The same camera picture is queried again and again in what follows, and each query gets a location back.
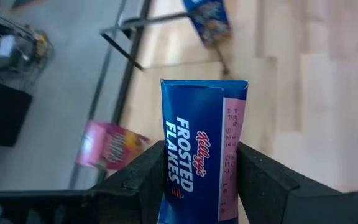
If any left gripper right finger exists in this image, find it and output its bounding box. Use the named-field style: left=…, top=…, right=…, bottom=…
left=237, top=142, right=358, bottom=224

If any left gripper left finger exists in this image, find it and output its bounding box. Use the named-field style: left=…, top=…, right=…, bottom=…
left=0, top=140, right=167, bottom=224

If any Raisin Bran cereal box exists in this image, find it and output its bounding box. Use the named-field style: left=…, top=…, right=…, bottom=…
left=75, top=119, right=150, bottom=171

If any Frosted Flakes cereal box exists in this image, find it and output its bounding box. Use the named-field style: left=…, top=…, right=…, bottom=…
left=157, top=78, right=249, bottom=224
left=182, top=0, right=232, bottom=47

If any black floor case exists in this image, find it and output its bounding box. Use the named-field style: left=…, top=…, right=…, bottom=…
left=0, top=77, right=33, bottom=147

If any white paper label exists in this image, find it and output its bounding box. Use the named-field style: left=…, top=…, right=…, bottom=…
left=0, top=35, right=17, bottom=58

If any black aluminium table frame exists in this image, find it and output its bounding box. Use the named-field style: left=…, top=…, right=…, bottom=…
left=68, top=0, right=154, bottom=190

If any yellow extension cable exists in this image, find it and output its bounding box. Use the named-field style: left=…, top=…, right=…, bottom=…
left=34, top=32, right=51, bottom=58

